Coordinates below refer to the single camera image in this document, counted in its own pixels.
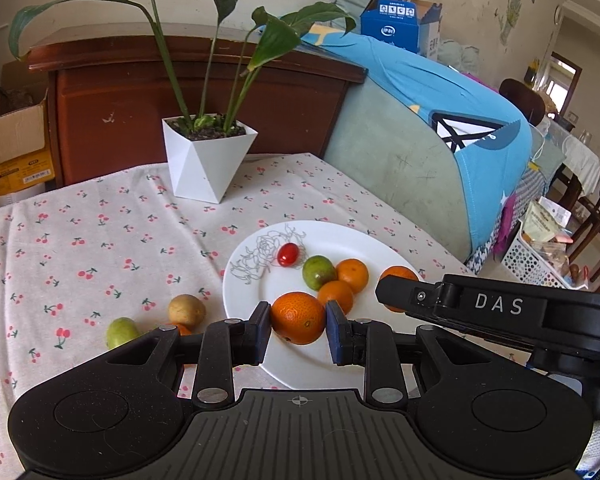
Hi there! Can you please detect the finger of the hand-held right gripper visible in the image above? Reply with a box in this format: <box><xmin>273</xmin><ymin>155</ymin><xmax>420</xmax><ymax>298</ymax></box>
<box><xmin>375</xmin><ymin>274</ymin><xmax>461</xmax><ymax>331</ymax></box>

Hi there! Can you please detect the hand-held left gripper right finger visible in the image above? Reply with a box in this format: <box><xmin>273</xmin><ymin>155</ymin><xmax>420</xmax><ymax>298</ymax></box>
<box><xmin>325</xmin><ymin>300</ymin><xmax>486</xmax><ymax>407</ymax></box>

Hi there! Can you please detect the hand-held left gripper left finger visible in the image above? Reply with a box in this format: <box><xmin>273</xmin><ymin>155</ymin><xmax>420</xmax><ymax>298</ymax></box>
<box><xmin>100</xmin><ymin>302</ymin><xmax>273</xmax><ymax>409</ymax></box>

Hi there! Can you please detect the large orange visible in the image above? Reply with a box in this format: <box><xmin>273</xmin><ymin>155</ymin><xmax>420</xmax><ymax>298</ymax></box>
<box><xmin>270</xmin><ymin>291</ymin><xmax>327</xmax><ymax>346</ymax></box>

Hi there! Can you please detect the white plate with line drawing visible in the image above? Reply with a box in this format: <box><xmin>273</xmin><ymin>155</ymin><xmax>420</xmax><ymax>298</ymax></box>
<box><xmin>222</xmin><ymin>220</ymin><xmax>421</xmax><ymax>391</ymax></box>

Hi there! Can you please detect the green reddish fruit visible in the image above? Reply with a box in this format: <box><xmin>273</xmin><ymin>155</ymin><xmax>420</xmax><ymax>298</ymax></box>
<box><xmin>302</xmin><ymin>255</ymin><xmax>338</xmax><ymax>291</ymax></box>

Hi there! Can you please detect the red cherry tomato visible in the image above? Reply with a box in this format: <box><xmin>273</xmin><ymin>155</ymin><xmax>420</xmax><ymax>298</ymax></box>
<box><xmin>277</xmin><ymin>242</ymin><xmax>301</xmax><ymax>267</ymax></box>

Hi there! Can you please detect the white perforated basket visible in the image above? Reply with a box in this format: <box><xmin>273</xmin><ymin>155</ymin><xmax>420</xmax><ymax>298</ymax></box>
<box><xmin>500</xmin><ymin>220</ymin><xmax>573</xmax><ymax>288</ymax></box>

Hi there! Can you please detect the tan round fruit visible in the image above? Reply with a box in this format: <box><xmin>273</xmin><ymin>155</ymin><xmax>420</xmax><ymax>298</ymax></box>
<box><xmin>168</xmin><ymin>294</ymin><xmax>207</xmax><ymax>330</ymax></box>

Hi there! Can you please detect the pale green sofa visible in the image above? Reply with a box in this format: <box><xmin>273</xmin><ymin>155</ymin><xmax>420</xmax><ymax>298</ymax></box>
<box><xmin>325</xmin><ymin>80</ymin><xmax>481</xmax><ymax>263</ymax></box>

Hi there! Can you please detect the yellow-green fruit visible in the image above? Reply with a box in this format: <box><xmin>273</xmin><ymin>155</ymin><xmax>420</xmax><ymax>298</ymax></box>
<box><xmin>105</xmin><ymin>317</ymin><xmax>142</xmax><ymax>351</ymax></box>

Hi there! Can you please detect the cloth covered dining table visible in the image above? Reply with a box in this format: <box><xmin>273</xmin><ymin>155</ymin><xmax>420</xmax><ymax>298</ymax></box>
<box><xmin>530</xmin><ymin>115</ymin><xmax>600</xmax><ymax>198</ymax></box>

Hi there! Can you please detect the white faceted plant pot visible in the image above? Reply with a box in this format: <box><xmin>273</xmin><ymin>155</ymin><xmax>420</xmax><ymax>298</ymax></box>
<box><xmin>161</xmin><ymin>112</ymin><xmax>258</xmax><ymax>204</ymax></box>

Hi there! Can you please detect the cherry print tablecloth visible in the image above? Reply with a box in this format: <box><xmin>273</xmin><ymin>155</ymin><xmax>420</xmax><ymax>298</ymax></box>
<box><xmin>0</xmin><ymin>152</ymin><xmax>476</xmax><ymax>467</ymax></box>

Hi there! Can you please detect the blue printed blanket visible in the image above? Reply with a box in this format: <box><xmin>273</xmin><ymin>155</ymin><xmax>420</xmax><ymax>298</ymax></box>
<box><xmin>300</xmin><ymin>22</ymin><xmax>533</xmax><ymax>256</ymax></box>

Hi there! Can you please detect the dark wooden chair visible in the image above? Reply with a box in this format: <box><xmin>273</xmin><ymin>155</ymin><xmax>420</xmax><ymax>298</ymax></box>
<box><xmin>499</xmin><ymin>78</ymin><xmax>544</xmax><ymax>127</ymax></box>

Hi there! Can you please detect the blue cardboard box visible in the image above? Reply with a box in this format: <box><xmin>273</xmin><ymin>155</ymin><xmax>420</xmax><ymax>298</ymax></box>
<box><xmin>360</xmin><ymin>0</ymin><xmax>443</xmax><ymax>58</ymax></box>

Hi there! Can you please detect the brown wooden cabinet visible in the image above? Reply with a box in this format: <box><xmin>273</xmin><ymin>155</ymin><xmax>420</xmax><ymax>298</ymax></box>
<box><xmin>28</xmin><ymin>35</ymin><xmax>368</xmax><ymax>188</ymax></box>

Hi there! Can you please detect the green leafy plant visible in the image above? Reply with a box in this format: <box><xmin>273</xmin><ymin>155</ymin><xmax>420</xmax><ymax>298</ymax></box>
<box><xmin>9</xmin><ymin>0</ymin><xmax>358</xmax><ymax>133</ymax></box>

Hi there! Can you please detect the open cardboard box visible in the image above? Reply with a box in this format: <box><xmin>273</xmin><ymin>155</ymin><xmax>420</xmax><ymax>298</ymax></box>
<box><xmin>0</xmin><ymin>87</ymin><xmax>51</xmax><ymax>197</ymax></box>

